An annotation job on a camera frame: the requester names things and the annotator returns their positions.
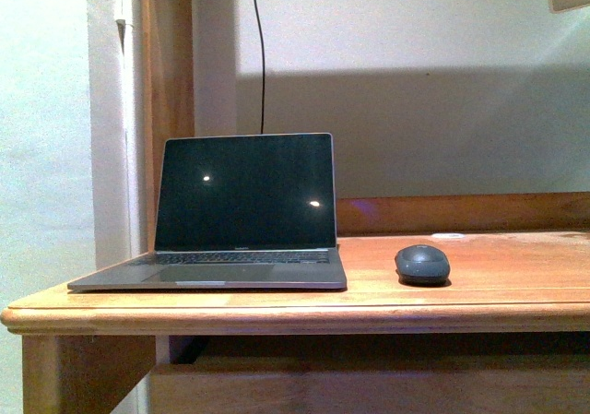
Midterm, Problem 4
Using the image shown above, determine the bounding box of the dark grey wireless mouse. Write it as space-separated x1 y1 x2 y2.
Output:
395 244 451 286

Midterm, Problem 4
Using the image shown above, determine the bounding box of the grey laptop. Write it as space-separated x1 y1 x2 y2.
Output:
68 133 347 292

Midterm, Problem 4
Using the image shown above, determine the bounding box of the wooden desk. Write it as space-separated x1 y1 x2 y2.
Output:
0 0 590 414

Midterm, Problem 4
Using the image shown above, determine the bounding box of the wooden keyboard tray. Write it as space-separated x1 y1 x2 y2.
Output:
148 348 589 413

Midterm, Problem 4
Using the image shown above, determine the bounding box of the black hanging wall cable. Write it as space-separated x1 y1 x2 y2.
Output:
253 0 267 136

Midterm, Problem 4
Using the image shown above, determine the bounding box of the white wall conduit pipe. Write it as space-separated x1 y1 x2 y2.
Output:
114 0 134 256

